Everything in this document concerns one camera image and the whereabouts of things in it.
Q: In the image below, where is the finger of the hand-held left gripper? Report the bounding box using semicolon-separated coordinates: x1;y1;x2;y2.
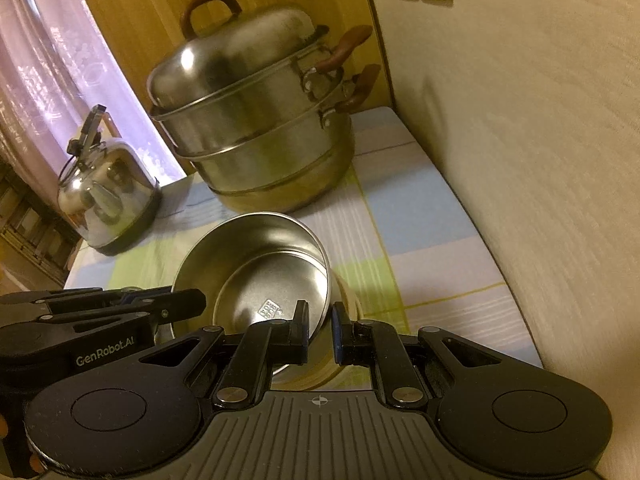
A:
0;287;146;314
37;287;207;329

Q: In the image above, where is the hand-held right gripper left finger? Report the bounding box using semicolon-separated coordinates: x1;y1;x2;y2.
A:
139;300;311;409

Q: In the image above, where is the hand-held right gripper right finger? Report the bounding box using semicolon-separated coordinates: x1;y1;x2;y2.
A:
331;301;506;406

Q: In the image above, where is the small steel bowl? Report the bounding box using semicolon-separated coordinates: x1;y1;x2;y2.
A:
171;212;334;377

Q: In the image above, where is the dark shelf rack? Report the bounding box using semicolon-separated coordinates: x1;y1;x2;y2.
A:
0;160;84;282

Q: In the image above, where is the steel kettle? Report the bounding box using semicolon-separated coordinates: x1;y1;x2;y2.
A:
57;104;162;257

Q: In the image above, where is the pastel checked tablecloth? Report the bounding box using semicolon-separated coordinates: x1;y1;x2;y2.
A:
64;106;544;392

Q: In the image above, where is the steel steamer pot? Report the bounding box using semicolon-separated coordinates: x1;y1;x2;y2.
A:
147;0;382;214

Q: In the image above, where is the pink lace curtain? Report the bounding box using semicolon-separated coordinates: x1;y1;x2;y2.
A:
0;0;189;188

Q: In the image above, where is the wooden board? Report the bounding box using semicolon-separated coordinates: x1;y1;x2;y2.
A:
70;0;397;177

